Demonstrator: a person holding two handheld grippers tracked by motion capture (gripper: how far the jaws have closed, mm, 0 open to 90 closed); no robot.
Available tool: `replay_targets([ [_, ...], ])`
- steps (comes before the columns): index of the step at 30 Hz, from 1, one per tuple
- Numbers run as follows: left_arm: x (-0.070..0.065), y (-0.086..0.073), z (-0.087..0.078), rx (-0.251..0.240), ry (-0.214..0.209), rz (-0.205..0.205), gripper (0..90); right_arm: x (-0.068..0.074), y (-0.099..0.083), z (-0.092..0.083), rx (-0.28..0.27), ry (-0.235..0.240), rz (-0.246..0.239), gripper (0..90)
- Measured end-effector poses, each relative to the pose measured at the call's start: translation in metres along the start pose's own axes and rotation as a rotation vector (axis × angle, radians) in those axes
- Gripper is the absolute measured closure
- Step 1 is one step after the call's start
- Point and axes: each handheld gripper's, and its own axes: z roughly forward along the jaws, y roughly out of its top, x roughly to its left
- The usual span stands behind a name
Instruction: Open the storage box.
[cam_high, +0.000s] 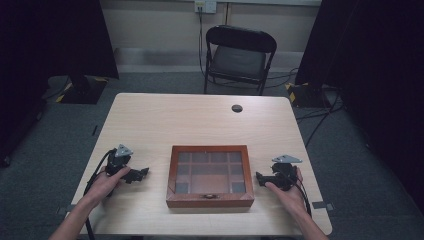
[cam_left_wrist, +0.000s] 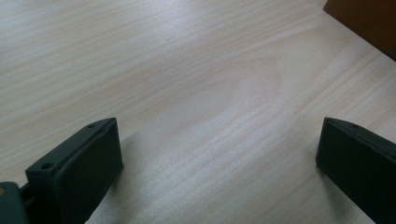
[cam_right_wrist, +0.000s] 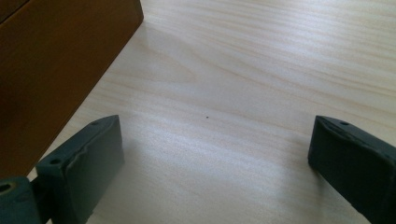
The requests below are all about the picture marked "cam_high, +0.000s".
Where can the person's right hand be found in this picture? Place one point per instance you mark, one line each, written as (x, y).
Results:
(295, 198)

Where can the wooden box with glass lid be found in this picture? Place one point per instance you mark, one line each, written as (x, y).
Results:
(210, 176)

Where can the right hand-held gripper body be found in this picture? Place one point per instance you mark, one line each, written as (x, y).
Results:
(285, 175)

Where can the white wall outlet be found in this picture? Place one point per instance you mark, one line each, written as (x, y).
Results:
(205, 6)

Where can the person's left hand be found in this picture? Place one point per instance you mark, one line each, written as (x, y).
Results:
(106, 183)

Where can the black stand base striped tape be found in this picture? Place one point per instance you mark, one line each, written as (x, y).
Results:
(83, 91)
(305, 95)

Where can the black folding chair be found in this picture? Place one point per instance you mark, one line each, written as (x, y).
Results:
(238, 58)

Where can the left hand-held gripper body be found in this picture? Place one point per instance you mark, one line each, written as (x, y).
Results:
(115, 164)

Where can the grey tape strip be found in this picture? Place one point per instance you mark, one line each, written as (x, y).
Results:
(321, 205)
(65, 209)

